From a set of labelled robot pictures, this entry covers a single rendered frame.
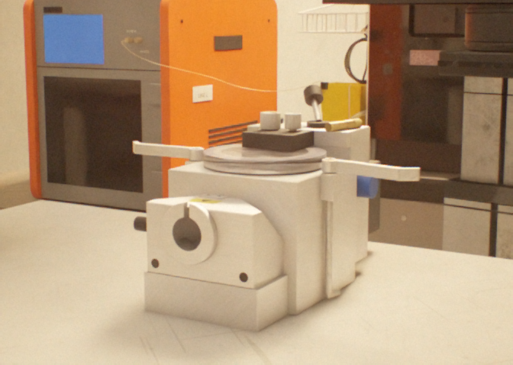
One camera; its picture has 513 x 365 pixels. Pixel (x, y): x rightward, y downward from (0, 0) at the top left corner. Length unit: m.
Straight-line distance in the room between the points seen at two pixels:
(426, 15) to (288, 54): 1.48
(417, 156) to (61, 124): 0.83
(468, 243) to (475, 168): 0.10
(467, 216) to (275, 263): 0.64
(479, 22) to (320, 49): 2.37
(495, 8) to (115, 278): 0.64
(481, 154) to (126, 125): 0.84
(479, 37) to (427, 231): 1.00
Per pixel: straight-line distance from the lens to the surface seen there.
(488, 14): 1.19
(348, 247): 0.69
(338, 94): 2.29
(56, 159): 1.98
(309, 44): 3.56
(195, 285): 0.61
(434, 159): 2.22
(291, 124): 0.68
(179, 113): 1.80
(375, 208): 0.79
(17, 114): 4.45
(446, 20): 2.15
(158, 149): 0.71
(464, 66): 1.20
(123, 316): 0.63
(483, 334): 0.61
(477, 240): 1.23
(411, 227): 2.16
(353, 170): 0.63
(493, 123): 1.21
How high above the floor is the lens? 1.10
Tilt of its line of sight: 10 degrees down
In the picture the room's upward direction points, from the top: straight up
